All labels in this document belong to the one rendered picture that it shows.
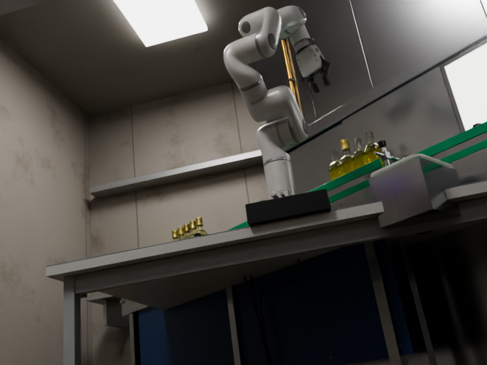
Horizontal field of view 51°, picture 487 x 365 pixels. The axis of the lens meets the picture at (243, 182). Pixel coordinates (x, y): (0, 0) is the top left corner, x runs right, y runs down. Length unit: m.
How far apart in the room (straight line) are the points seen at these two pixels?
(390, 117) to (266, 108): 0.65
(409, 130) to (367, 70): 0.38
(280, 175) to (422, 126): 0.66
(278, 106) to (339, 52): 0.85
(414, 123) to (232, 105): 3.69
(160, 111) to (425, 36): 4.05
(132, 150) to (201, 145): 0.80
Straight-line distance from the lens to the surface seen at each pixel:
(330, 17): 2.57
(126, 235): 5.44
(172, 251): 1.60
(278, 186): 1.62
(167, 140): 5.63
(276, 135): 1.69
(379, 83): 2.22
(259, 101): 1.67
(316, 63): 2.01
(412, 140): 2.05
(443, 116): 2.01
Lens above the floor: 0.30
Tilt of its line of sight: 22 degrees up
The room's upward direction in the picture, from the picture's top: 8 degrees counter-clockwise
